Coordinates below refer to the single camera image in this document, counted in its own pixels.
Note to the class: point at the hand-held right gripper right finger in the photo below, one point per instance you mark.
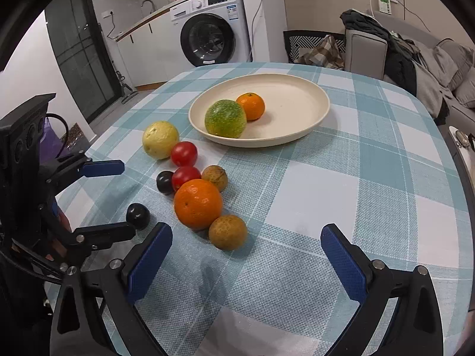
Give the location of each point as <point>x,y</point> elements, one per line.
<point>343,263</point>

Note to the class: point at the black white patterned cushion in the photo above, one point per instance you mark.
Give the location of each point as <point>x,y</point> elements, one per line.
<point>302,46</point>

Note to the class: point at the small tangerine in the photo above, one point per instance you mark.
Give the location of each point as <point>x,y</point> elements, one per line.
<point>252,105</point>

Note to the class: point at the white counter cabinet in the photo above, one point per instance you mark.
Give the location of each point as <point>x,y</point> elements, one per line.
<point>156,52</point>

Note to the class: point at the red cherry tomato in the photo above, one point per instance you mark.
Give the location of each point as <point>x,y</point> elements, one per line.
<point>184,176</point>
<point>184,154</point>

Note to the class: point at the cream round plate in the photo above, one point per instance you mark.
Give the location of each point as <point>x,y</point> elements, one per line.
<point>289,100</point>

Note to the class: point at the white wall socket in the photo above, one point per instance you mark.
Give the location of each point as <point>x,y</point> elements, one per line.
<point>108,14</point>

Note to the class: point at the brown longan fruit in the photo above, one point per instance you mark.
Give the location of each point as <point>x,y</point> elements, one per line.
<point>228,232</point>
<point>215,177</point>

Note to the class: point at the brown patterned box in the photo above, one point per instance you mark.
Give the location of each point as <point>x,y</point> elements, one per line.
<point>76,133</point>

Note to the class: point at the yellow passion fruit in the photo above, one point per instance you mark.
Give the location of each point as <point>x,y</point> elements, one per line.
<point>160,139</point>

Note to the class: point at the white power strip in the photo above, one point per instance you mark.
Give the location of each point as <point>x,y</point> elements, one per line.
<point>383,3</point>

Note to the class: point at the white side table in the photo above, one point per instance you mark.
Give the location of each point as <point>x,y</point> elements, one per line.
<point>460,159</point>

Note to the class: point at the person's left hand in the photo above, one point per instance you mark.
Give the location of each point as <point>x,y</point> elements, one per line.
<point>64,222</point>

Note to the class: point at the chrome faucet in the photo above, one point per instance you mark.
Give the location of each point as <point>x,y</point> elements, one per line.
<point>148,3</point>

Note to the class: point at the small metal object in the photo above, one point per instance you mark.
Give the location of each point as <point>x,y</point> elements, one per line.
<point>462,138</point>

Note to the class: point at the grey sofa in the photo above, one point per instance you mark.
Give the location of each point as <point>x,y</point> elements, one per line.
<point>365,52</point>

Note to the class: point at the large orange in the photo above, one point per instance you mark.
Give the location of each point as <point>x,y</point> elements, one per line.
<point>198,204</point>

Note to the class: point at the plaid cloth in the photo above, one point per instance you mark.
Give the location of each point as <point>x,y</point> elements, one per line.
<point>326,53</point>

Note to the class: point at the black glass door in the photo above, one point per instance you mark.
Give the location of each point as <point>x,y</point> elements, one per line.
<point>74,44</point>

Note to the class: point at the person's left forearm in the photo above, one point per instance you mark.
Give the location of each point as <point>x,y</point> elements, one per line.
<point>22,322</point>

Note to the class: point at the floor brush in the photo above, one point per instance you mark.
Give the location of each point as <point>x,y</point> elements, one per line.
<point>128,92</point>

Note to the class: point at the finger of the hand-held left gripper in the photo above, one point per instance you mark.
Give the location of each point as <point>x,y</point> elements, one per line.
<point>104,233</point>
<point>104,168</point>

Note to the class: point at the dark purple cherry tomato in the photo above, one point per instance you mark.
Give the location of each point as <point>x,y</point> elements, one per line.
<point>138,215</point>
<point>164,181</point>

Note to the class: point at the teal checked tablecloth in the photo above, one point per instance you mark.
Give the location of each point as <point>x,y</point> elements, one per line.
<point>334,193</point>

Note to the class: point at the grey pillow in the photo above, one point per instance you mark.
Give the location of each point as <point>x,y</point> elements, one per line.
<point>467,89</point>
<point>454,59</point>

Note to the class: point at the white washing machine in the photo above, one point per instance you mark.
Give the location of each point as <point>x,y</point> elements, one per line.
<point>211,11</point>

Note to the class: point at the green passion fruit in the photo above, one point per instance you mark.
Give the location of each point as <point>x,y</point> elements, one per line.
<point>225,118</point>

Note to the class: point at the grey blanket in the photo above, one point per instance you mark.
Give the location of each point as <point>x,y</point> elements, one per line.
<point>430,78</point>

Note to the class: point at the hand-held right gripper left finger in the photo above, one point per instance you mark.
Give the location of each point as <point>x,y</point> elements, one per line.
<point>148,263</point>

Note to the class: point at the dark clothes pile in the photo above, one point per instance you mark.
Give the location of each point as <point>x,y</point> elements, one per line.
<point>399,63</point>

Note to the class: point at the black chair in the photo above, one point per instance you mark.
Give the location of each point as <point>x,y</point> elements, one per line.
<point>287,44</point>

